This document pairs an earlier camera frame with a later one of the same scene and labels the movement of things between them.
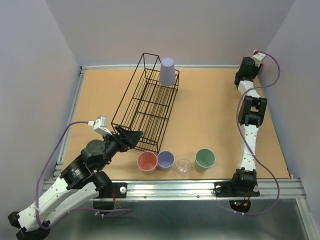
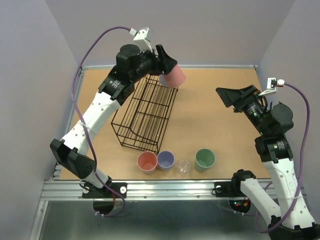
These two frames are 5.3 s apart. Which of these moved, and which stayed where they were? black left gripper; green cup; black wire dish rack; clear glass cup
Moved: black left gripper
Stayed: black wire dish rack; green cup; clear glass cup
